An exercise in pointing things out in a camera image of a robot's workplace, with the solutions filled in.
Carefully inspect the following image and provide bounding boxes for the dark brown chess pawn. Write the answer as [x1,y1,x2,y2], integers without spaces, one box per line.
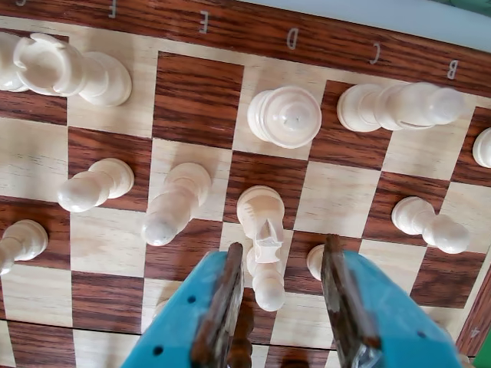
[229,294,255,368]

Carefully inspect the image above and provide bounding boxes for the white chess king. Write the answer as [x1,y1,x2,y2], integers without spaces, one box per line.
[0,32,30,93]

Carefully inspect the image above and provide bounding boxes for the white chess queen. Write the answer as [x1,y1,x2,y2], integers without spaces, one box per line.
[246,86,322,150]

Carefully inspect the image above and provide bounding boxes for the white chess rook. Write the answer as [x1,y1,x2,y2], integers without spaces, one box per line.
[472,127,491,169]
[13,32,133,107]

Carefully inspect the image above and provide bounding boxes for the white chess bishop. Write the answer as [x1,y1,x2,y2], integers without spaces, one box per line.
[140,162,213,247]
[336,81,466,133]

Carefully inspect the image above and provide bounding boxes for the wooden chessboard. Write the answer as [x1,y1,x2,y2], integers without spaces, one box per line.
[0,0,491,368]

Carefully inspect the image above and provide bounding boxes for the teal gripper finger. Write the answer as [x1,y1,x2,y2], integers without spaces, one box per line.
[320,233,463,368]
[121,241,246,368]

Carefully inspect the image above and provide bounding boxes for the white chess knight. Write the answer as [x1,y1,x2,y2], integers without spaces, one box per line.
[236,186,287,265]

